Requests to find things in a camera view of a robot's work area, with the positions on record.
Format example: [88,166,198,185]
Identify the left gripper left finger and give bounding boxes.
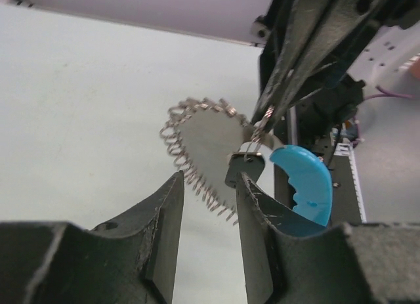
[1,172,184,303]

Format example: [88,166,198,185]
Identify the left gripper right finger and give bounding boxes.
[236,174,419,303]

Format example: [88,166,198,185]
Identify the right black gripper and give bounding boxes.
[251,0,419,149]

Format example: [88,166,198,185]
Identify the blue key cover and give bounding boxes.
[270,144,333,237]

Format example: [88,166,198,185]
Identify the dark grey key head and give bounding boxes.
[224,152,265,188]

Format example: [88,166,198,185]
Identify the small silver split ring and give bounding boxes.
[244,105,276,162]

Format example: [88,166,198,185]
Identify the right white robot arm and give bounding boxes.
[251,0,419,149]

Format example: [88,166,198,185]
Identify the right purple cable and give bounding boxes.
[362,83,419,103]

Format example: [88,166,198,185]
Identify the white slotted cable duct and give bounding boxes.
[341,143,367,223]

